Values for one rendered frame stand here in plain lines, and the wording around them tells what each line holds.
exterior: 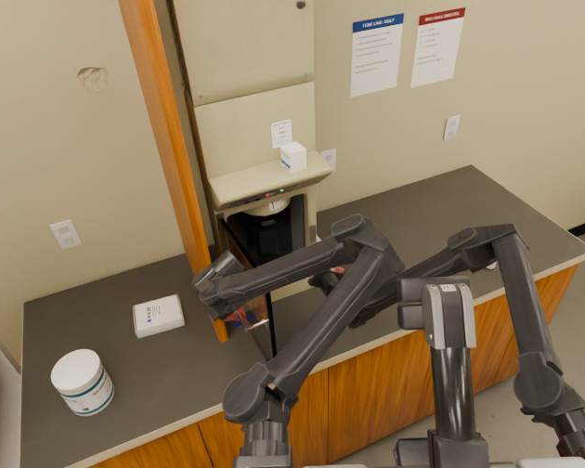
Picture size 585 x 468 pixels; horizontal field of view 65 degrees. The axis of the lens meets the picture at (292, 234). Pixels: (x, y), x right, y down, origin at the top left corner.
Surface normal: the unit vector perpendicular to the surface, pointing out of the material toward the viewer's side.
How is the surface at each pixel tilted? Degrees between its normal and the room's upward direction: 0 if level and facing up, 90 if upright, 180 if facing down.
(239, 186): 0
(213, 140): 90
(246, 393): 29
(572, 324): 0
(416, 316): 44
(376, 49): 90
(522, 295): 36
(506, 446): 0
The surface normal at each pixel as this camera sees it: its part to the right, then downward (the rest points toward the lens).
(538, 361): -0.67, -0.56
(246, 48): 0.40, 0.58
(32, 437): -0.04, -0.76
